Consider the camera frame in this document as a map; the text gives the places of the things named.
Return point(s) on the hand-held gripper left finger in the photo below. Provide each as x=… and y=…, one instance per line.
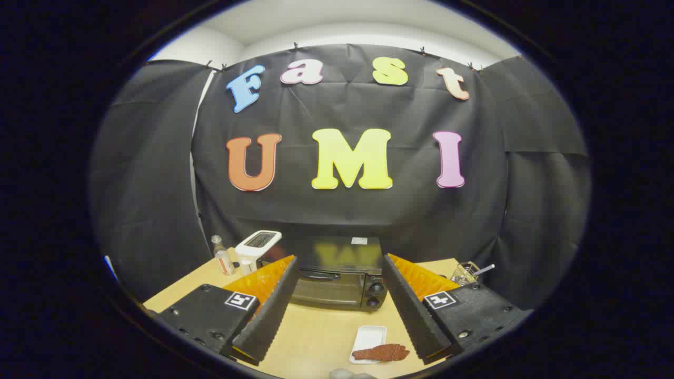
x=271, y=310

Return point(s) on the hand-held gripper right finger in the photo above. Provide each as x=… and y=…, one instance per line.
x=410, y=310

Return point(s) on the red meat slice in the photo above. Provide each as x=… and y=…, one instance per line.
x=382, y=352

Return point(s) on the black toaster oven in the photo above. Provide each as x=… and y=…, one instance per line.
x=337, y=287

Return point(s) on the white pop-up toaster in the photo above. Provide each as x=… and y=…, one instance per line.
x=253, y=246

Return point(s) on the white rectangular plastic tray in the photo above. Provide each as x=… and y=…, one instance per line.
x=371, y=334

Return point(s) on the clear glass bottle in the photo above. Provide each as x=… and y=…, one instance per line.
x=223, y=260

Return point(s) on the metal spoon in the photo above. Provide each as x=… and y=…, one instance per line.
x=484, y=270

